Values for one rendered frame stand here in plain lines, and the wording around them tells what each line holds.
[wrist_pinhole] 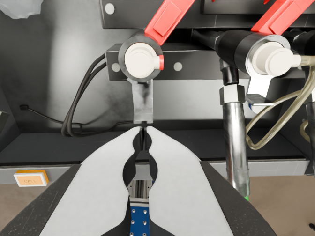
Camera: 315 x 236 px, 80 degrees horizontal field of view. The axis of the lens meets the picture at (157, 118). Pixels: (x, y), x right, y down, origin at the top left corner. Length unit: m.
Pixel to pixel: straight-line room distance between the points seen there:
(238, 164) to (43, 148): 0.39
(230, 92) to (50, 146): 0.39
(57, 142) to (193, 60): 0.35
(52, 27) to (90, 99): 0.15
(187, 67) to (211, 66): 0.03
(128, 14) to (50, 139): 0.35
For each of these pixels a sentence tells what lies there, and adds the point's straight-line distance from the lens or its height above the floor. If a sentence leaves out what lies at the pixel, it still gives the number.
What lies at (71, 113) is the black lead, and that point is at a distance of 0.25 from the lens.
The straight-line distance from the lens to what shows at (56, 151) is 0.45.
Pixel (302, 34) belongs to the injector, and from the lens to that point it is 0.25.
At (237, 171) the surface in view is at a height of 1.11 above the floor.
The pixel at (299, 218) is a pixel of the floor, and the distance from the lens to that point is 2.71.
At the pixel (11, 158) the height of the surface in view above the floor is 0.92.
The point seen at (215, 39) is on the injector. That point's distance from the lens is 0.21.
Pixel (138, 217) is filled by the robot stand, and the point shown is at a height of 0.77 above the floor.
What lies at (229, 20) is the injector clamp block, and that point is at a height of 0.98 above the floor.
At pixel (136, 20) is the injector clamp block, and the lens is 0.24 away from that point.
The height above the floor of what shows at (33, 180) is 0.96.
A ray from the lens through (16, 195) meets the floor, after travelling 2.24.
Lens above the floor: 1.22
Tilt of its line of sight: 62 degrees down
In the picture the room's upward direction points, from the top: 176 degrees clockwise
